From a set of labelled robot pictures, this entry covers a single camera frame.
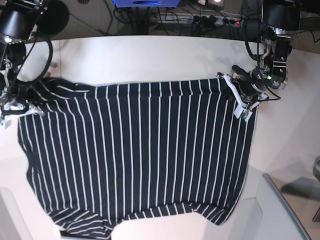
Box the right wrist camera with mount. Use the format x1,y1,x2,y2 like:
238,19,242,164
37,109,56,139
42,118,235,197
0,98,45,129

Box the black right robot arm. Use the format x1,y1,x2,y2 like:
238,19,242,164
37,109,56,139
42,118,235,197
0,0,53,117

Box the navy white striped t-shirt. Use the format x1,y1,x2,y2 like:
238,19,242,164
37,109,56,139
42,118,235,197
18,78,256,240

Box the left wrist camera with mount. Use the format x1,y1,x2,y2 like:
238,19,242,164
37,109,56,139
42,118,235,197
217,72,269,123

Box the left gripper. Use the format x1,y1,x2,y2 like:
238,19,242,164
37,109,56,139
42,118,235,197
231,65,262,103

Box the black round stand base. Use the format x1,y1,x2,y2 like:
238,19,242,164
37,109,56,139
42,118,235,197
37,0,70,36

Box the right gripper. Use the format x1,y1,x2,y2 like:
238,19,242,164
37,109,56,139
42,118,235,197
0,82,38,113

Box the white power strip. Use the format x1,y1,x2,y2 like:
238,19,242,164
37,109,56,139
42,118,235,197
151,12,243,28

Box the blue box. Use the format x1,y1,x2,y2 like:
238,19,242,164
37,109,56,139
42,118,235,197
111,0,180,8

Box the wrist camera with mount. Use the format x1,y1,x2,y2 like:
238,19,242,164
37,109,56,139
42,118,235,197
0,98,45,129
217,72,269,123

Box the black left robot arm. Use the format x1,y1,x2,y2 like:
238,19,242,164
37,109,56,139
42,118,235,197
231,0,302,105

